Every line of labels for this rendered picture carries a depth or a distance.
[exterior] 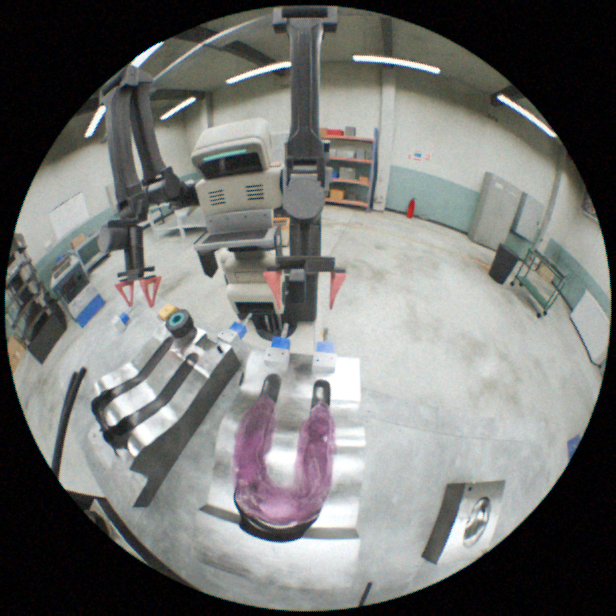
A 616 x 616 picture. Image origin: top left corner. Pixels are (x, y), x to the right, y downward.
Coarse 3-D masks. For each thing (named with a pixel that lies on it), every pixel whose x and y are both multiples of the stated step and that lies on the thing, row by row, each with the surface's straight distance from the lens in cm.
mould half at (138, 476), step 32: (224, 352) 46; (96, 384) 62; (160, 384) 52; (192, 384) 46; (224, 384) 51; (160, 416) 47; (192, 416) 48; (96, 448) 69; (128, 448) 46; (160, 448) 47; (128, 480) 58; (160, 480) 56
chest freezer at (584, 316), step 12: (588, 300) 663; (576, 312) 673; (588, 312) 655; (600, 312) 640; (576, 324) 666; (588, 324) 649; (600, 324) 635; (588, 336) 643; (600, 336) 629; (588, 348) 637; (600, 348) 624; (600, 360) 671
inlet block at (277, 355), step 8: (272, 344) 47; (280, 344) 47; (288, 344) 47; (272, 352) 44; (280, 352) 44; (288, 352) 45; (264, 360) 44; (272, 360) 43; (280, 360) 43; (288, 360) 46
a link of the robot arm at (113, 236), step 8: (144, 200) 55; (144, 208) 54; (136, 216) 54; (144, 216) 55; (104, 224) 52; (112, 224) 51; (120, 224) 52; (128, 224) 57; (136, 224) 59; (104, 232) 51; (112, 232) 50; (120, 232) 51; (104, 240) 51; (112, 240) 49; (120, 240) 51; (104, 248) 51; (112, 248) 51; (120, 248) 52
